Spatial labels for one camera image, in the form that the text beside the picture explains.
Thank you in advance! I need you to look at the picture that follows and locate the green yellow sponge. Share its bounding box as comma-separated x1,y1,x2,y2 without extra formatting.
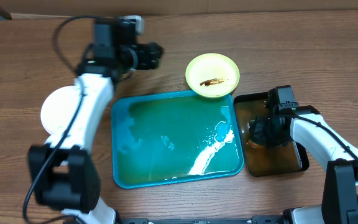
247,139,266,149

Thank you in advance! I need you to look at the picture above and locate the white plate with sauce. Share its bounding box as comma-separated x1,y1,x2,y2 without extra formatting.
40,86,80,134

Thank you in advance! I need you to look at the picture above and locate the light green plate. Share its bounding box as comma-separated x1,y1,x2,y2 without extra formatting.
185,53,240,98

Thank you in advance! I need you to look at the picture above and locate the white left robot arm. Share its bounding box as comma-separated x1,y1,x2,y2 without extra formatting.
22,42,163,223

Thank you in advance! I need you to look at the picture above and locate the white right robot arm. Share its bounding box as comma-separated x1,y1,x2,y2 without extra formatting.
249,106,358,223

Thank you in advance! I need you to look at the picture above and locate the black water tray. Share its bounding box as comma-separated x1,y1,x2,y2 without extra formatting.
234,92,310,177

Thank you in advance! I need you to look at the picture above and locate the teal serving tray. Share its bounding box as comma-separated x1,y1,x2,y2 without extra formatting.
111,90,244,189

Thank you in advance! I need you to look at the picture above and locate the cardboard backdrop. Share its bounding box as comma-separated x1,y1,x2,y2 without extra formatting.
0,0,358,16

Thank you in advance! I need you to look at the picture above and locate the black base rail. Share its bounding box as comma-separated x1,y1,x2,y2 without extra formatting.
115,215,292,224

